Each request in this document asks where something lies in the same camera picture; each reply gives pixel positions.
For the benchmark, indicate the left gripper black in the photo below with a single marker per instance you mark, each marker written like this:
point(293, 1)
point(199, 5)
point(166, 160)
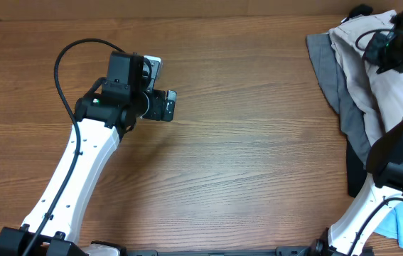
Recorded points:
point(156, 110)

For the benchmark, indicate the beige shorts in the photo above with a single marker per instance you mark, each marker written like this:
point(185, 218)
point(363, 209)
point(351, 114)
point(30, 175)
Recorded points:
point(379, 96)

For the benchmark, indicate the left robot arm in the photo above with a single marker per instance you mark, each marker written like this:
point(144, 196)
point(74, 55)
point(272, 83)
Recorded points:
point(103, 116)

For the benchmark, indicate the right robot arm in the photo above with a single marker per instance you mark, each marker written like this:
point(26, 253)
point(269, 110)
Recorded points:
point(383, 188)

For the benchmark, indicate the grey t-shirt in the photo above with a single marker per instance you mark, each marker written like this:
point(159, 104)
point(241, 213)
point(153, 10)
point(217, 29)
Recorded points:
point(332, 81)

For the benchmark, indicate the black garment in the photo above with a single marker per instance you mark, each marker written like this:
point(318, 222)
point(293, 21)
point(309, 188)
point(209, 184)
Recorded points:
point(355, 174)

